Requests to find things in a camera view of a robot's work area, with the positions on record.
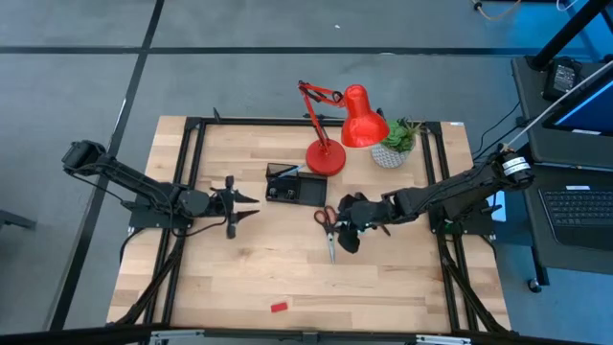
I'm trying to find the monitor with blue screen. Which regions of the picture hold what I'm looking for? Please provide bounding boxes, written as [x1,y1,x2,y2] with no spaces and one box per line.
[542,79,613,138]

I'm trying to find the black aluminium table frame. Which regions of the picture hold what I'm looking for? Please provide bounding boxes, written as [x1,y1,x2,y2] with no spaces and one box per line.
[107,114,511,336]

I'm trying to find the black stand pole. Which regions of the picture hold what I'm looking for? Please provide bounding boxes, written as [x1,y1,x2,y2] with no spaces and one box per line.
[525,0,613,72]

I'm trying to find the succulent in white patterned pot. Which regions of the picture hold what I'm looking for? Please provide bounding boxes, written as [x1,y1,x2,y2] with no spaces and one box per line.
[371,117,425,170]

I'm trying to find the blue pencil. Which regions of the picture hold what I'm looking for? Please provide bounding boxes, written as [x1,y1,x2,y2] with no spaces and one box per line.
[277,164,307,179]

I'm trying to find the red-handled scissors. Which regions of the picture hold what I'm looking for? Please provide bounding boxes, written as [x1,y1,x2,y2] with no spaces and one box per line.
[313,204,339,265]

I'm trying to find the black laptop keyboard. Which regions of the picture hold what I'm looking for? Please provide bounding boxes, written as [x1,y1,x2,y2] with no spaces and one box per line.
[538,184,613,250]

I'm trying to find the black power adapter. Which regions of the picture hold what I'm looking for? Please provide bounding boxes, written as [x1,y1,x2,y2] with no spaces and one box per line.
[542,56,583,102]

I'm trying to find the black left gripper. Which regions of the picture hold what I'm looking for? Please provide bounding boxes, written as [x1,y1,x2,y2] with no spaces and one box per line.
[208,175,261,240]

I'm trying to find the black equipment cart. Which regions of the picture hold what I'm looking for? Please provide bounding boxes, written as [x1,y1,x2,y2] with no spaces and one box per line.
[510,55,613,293]

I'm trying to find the red desk lamp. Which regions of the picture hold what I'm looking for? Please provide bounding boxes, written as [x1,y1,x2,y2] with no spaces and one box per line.
[297,80,391,177]

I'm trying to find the long white cable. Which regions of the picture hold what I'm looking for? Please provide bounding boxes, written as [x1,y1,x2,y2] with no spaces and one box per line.
[502,59,613,150]

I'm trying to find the black mesh desk organizer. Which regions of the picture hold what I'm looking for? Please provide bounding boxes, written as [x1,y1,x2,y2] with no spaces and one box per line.
[264,162,329,209]

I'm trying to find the black floor cables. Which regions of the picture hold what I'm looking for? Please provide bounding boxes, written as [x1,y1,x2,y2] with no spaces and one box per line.
[471,100,523,162]

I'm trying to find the dark grey chair leg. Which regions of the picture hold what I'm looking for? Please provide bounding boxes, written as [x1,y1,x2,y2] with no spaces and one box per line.
[0,209,38,232]

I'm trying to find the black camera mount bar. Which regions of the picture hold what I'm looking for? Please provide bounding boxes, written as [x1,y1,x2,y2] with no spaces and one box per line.
[0,323,613,345]

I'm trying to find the orange cable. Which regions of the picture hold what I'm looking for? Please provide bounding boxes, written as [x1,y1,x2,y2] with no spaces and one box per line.
[471,0,523,21]

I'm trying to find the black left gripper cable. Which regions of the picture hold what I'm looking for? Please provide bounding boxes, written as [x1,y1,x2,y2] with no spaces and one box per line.
[170,210,232,239]

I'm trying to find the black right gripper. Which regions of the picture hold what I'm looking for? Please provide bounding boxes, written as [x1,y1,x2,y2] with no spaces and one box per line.
[335,192,390,255]

